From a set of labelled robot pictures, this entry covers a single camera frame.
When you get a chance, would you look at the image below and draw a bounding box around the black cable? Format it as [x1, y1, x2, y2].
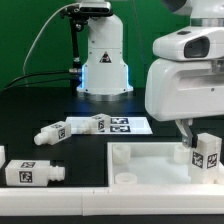
[6, 70, 83, 88]
[0, 77, 73, 93]

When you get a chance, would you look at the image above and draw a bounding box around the white front fence wall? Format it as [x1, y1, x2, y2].
[0, 184, 224, 216]

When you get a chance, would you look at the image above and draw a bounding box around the grey camera cable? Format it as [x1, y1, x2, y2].
[22, 3, 79, 88]

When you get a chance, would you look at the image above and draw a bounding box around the white left fence wall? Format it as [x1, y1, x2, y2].
[0, 146, 5, 169]

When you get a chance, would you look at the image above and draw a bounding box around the black cable upper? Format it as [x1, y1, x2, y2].
[6, 70, 83, 88]

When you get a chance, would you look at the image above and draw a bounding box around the black camera on stand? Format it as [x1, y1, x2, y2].
[60, 1, 113, 18]

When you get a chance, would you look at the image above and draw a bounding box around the black cable lower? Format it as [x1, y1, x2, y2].
[0, 77, 73, 93]

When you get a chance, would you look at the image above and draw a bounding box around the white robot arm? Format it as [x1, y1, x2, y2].
[77, 0, 224, 129]

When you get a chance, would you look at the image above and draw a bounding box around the white fence wall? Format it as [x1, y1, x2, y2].
[0, 184, 224, 216]
[0, 146, 5, 169]

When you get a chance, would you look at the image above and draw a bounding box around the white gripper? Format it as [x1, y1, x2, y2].
[145, 26, 224, 148]

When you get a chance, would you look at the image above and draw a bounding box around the white sheet with markers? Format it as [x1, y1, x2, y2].
[66, 117, 152, 135]

